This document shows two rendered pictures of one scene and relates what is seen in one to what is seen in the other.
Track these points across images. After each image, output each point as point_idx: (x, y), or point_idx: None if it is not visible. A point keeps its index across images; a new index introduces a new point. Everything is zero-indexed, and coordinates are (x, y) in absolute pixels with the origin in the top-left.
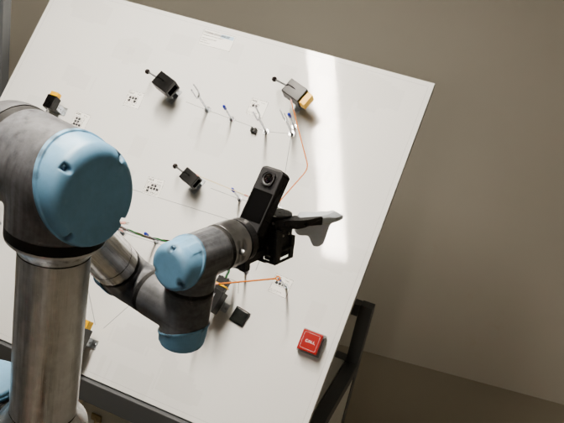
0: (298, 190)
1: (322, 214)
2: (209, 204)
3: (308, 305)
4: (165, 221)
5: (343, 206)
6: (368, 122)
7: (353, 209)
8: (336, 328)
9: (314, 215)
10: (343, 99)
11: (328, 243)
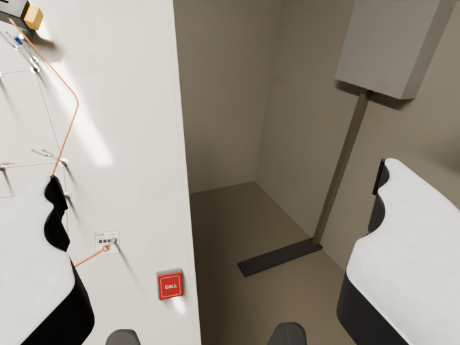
0: (76, 131)
1: (439, 211)
2: None
3: (148, 248)
4: None
5: (136, 131)
6: (121, 35)
7: (148, 131)
8: (186, 254)
9: (448, 252)
10: (81, 15)
11: (139, 176)
